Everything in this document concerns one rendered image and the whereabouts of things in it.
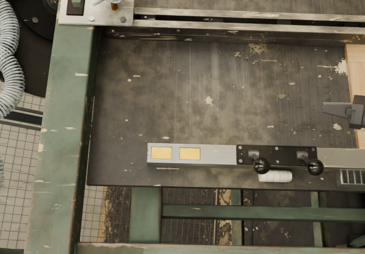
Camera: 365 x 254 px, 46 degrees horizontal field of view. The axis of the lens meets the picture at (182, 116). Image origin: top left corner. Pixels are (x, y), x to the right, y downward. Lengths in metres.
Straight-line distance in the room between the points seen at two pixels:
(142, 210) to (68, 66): 0.40
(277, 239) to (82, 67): 2.30
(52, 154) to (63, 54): 0.26
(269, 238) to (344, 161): 2.11
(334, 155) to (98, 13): 0.70
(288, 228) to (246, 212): 1.94
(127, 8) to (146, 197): 0.49
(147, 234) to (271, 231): 2.15
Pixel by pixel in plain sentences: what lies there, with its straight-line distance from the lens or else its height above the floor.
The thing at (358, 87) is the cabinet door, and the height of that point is 1.23.
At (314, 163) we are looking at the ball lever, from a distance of 1.00.
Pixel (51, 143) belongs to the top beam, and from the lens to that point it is 1.05.
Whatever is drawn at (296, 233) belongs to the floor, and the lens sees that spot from 3.03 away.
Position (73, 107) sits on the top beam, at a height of 1.90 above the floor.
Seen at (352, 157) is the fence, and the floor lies 1.28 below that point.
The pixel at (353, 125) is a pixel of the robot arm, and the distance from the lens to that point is 0.96.
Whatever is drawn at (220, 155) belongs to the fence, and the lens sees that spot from 1.08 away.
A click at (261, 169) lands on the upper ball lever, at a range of 0.97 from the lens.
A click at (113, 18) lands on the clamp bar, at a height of 1.84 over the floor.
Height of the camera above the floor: 2.20
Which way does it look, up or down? 30 degrees down
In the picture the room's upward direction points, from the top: 77 degrees counter-clockwise
